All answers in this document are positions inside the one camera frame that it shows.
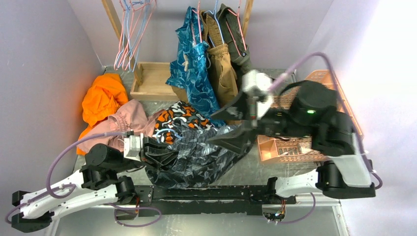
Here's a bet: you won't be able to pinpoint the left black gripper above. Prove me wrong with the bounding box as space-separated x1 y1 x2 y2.
113 132 187 173

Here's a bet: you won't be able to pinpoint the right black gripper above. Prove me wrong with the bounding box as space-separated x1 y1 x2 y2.
205 85 311 154

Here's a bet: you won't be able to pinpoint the dark leaf print shorts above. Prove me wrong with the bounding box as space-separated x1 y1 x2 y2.
146 124 253 189

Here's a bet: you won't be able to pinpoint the light blue wire hanger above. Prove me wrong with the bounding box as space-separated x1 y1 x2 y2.
154 128 182 145

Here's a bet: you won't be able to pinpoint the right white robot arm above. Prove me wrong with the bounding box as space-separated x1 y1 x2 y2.
208 80 376 204

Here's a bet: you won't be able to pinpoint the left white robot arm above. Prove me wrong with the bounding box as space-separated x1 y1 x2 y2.
5 136 169 233

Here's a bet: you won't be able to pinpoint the orange camouflage shorts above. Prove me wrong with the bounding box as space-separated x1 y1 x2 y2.
152 101 213 138

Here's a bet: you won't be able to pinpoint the brown hanging shorts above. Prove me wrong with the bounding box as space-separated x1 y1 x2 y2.
200 11 238 108

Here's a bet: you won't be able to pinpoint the blue leaf print shorts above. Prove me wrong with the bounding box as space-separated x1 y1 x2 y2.
166 6 226 127

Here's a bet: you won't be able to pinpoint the dark green hanging shorts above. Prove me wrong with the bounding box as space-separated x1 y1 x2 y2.
216 4 252 89

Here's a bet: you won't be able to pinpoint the peach plastic file organizer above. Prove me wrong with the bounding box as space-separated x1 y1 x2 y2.
257 70 364 163

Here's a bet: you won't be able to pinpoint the wooden clothes rack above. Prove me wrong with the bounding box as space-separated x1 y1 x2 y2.
101 0 254 101

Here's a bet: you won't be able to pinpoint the orange garment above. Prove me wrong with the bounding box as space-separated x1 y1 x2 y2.
79 73 128 139

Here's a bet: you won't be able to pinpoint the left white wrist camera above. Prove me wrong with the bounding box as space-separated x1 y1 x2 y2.
123 134 144 161

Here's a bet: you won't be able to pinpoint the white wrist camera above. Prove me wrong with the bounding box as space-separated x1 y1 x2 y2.
123 134 144 161
242 69 273 119

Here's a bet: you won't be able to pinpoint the pink drawstring shorts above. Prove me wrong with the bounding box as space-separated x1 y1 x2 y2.
76 100 163 155

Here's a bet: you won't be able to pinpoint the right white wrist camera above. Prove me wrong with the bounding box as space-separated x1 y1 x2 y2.
242 69 273 119

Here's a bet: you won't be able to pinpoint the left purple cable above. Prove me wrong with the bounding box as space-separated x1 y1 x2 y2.
4 131 134 225

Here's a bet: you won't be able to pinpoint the empty wire hangers bunch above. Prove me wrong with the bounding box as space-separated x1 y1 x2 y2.
114 0 157 72

